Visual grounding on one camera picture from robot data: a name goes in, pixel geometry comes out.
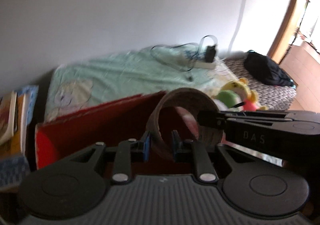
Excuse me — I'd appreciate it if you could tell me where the brown tape roll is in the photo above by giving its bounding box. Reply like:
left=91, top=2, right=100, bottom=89
left=146, top=88, right=223, bottom=146

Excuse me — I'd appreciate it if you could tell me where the patterned mattress sheet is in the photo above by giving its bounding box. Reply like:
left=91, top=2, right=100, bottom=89
left=224, top=59, right=296, bottom=111

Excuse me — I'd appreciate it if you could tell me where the red cardboard box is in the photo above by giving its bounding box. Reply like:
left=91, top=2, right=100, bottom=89
left=35, top=92, right=165, bottom=169

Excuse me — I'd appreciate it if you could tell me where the colourful plush toy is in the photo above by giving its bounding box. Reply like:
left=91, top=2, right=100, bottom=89
left=213, top=78, right=268, bottom=112

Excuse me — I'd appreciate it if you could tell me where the black bag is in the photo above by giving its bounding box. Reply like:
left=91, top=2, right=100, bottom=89
left=244, top=50, right=295, bottom=87

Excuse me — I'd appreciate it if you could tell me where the white power strip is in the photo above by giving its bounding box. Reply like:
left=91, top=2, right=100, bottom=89
left=181, top=57, right=216, bottom=70

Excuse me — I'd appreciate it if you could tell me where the green bear blanket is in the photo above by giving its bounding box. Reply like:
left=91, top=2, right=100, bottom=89
left=44, top=46, right=232, bottom=122

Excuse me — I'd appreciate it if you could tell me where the black power adapter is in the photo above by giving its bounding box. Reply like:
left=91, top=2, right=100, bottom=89
left=204, top=45, right=216, bottom=63

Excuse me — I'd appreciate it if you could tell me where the blue patterned book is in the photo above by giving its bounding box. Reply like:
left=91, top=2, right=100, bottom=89
left=16, top=85, right=39, bottom=125

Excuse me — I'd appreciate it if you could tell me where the standing books stack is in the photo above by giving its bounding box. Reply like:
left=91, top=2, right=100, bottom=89
left=1, top=91, right=29, bottom=160

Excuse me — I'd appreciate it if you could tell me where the black cable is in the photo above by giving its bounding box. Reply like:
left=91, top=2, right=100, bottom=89
left=150, top=34, right=218, bottom=82

